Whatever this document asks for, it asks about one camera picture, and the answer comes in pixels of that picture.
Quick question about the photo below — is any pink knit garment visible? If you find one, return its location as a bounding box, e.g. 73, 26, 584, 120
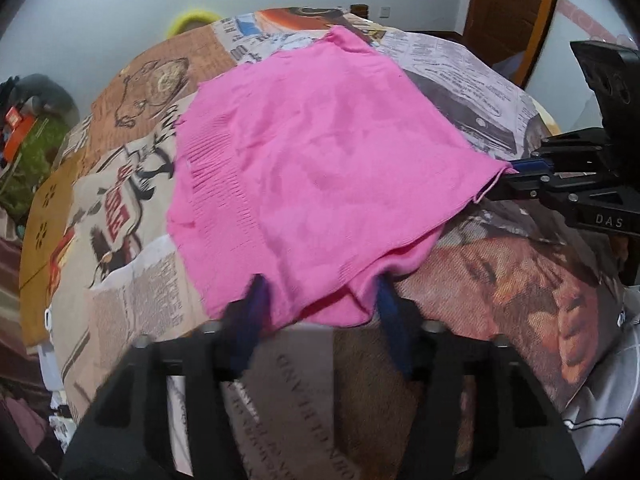
166, 26, 510, 329

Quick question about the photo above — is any dark grey clothing pile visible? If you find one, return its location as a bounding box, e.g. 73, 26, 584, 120
15, 74, 79, 127

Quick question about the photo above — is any pink cloth at bedside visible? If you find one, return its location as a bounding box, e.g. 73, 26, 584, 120
1, 396, 50, 456

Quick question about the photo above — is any striped red gold curtain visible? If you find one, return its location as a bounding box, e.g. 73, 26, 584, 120
1, 209, 46, 390

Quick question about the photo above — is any brown wooden door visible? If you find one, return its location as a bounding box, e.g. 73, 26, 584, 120
462, 0, 558, 88

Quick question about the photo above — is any bamboo lap desk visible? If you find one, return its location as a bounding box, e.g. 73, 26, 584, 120
20, 153, 84, 349

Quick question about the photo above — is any green fabric storage bin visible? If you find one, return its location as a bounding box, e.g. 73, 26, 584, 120
1, 114, 68, 223

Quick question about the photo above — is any orange box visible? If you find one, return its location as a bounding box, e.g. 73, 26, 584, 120
3, 106, 36, 162

